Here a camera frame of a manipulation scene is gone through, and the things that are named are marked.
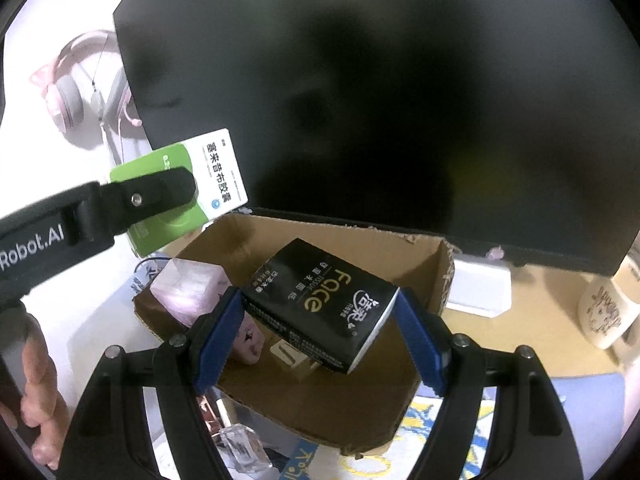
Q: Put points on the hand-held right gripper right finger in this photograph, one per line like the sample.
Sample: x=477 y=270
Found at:
x=415 y=340

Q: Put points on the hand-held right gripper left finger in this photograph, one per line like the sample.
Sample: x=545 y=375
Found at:
x=222 y=340

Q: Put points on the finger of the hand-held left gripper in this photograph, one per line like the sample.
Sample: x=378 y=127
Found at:
x=150 y=195

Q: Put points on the pink printed pouch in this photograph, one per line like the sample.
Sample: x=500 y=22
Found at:
x=249 y=342

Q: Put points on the pink tissue packet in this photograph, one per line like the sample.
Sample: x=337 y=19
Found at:
x=185 y=290

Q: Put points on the brown cardboard box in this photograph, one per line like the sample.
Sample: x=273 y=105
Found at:
x=375 y=395

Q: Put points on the small red box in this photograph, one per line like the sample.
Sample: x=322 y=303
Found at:
x=210 y=407

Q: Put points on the green white medicine box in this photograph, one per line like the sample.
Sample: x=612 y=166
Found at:
x=220 y=170

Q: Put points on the black tissue packet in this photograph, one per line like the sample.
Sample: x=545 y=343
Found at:
x=320 y=300

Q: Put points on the clear glass perfume bottle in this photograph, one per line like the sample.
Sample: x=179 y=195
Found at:
x=240 y=447

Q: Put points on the person's left hand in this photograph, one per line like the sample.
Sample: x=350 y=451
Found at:
x=45 y=400

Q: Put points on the yellow blue towel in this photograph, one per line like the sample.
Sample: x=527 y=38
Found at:
x=415 y=412

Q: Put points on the white flat box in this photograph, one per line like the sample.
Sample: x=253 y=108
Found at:
x=477 y=285

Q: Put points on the small pink monitor ornament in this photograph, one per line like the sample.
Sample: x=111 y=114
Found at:
x=495 y=252

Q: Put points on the pink cat-ear headphones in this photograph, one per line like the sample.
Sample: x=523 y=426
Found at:
x=67 y=95

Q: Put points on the grey blue desk mat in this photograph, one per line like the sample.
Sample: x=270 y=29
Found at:
x=590 y=400

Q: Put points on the cream printed mug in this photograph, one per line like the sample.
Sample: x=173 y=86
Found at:
x=607 y=305

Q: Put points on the black computer monitor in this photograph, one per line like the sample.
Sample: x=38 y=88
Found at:
x=375 y=85

